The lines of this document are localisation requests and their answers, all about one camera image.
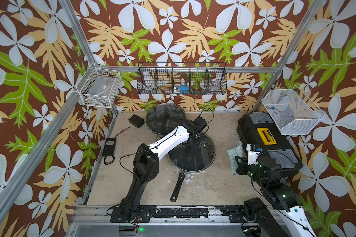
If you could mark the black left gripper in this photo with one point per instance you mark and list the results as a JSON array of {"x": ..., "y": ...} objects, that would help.
[{"x": 198, "y": 136}]

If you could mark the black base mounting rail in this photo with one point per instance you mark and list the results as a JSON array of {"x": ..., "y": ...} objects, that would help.
[{"x": 234, "y": 213}]

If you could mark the black wire basket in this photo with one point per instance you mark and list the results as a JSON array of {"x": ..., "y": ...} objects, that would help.
[{"x": 166, "y": 77}]

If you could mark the light green fluffy cloth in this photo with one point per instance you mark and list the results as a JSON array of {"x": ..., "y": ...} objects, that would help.
[{"x": 233, "y": 153}]

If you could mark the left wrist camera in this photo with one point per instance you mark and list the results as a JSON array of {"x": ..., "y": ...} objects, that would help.
[{"x": 200, "y": 123}]

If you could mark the blue object in basket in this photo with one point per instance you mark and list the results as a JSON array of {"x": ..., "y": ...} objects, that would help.
[{"x": 184, "y": 89}]

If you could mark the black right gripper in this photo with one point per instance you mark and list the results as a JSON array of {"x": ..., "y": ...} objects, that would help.
[{"x": 242, "y": 166}]

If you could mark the black front frying pan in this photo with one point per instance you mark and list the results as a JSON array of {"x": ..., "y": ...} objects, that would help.
[{"x": 181, "y": 177}]

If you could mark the white wire basket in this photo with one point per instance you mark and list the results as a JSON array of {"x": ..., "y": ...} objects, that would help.
[
  {"x": 293, "y": 112},
  {"x": 98, "y": 86}
]

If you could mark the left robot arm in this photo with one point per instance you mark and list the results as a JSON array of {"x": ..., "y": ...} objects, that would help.
[{"x": 147, "y": 159}]

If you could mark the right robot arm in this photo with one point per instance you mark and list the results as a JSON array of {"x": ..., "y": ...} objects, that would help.
[{"x": 268, "y": 170}]

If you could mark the small black battery box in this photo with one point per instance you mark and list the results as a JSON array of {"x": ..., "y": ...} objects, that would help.
[{"x": 136, "y": 121}]

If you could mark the black yellow tool case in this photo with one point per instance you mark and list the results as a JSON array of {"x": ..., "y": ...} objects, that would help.
[{"x": 259, "y": 130}]

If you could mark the white wire basket left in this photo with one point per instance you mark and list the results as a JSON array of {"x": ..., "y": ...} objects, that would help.
[{"x": 98, "y": 86}]

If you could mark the black power adapter brick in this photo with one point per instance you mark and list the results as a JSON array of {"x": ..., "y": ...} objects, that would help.
[{"x": 109, "y": 147}]

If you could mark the white wire basket right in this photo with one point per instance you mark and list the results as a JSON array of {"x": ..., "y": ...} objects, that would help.
[{"x": 293, "y": 112}]

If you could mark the black back frying pan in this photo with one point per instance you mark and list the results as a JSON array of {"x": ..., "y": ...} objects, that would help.
[{"x": 160, "y": 118}]

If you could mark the aluminium frame post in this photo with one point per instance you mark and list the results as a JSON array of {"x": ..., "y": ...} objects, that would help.
[{"x": 72, "y": 100}]

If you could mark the black frying pan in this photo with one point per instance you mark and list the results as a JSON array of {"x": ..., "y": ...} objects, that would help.
[
  {"x": 160, "y": 118},
  {"x": 181, "y": 177}
]

